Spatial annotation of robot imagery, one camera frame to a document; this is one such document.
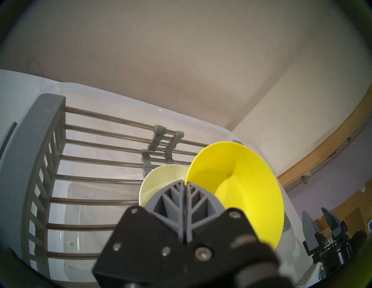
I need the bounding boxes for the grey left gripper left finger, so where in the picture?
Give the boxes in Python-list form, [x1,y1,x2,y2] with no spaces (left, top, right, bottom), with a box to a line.
[92,179,187,287]

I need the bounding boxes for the cream white plastic bowl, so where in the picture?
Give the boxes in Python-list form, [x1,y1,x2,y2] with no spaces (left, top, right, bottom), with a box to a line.
[140,165,189,207]

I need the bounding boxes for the grey dish drying rack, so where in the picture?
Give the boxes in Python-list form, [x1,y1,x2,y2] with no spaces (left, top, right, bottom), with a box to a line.
[0,93,210,275]

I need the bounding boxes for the yellow plastic bowl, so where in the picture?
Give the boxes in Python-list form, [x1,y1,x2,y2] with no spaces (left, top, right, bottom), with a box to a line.
[185,141,285,251]

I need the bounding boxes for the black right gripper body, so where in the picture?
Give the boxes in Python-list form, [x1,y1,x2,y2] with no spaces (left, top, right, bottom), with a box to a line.
[312,229,369,272]

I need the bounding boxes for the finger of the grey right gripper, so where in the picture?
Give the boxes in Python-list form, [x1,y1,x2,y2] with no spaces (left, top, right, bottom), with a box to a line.
[302,210,328,256]
[321,207,348,240]

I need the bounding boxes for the clear plastic storage box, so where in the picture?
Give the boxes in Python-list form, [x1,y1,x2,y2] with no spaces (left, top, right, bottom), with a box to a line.
[0,70,320,288]

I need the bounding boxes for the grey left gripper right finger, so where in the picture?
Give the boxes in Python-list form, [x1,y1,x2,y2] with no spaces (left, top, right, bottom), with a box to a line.
[185,182,278,280]

